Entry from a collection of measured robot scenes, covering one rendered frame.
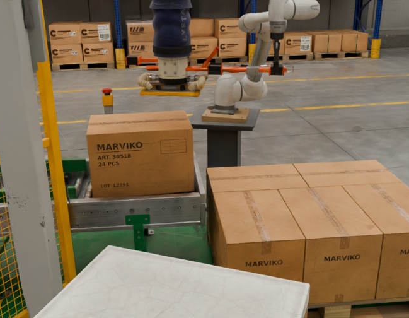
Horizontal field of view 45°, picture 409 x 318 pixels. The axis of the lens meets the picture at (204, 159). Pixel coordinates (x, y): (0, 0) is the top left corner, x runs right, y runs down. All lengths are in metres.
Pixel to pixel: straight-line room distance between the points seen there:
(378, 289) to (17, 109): 1.99
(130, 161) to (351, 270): 1.34
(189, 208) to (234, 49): 7.70
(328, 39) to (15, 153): 9.40
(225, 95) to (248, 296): 2.52
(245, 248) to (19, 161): 1.15
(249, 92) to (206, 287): 2.53
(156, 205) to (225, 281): 1.52
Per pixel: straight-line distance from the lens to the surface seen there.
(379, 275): 2.77
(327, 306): 2.77
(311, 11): 2.85
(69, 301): 1.31
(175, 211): 2.82
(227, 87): 3.64
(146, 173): 2.87
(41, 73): 2.51
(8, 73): 1.86
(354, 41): 11.19
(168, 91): 2.80
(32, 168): 1.95
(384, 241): 2.66
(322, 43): 10.91
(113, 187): 2.90
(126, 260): 1.44
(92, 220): 2.86
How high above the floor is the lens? 1.78
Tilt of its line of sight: 21 degrees down
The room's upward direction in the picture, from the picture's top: 1 degrees counter-clockwise
